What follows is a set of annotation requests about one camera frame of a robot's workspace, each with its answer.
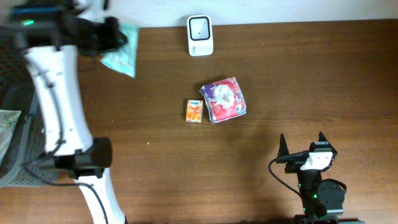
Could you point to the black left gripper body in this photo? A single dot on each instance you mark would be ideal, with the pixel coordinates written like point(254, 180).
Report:
point(88, 35)

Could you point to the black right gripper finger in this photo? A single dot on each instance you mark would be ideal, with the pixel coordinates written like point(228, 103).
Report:
point(322, 142)
point(283, 149)

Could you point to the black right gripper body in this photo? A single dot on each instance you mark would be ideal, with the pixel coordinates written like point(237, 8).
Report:
point(295, 162)

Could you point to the teal wet wipes pack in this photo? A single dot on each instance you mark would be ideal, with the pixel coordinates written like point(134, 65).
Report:
point(124, 59)

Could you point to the red purple tissue pack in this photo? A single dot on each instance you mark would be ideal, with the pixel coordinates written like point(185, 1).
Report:
point(224, 100)

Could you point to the orange tissue pack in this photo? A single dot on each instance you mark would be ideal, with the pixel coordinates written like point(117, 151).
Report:
point(194, 111)

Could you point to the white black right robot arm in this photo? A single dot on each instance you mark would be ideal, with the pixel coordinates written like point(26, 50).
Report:
point(322, 199)

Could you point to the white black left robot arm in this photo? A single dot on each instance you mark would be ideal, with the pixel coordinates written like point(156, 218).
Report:
point(50, 35)

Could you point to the dark plastic mesh basket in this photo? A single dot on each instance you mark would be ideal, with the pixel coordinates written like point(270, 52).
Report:
point(22, 126)

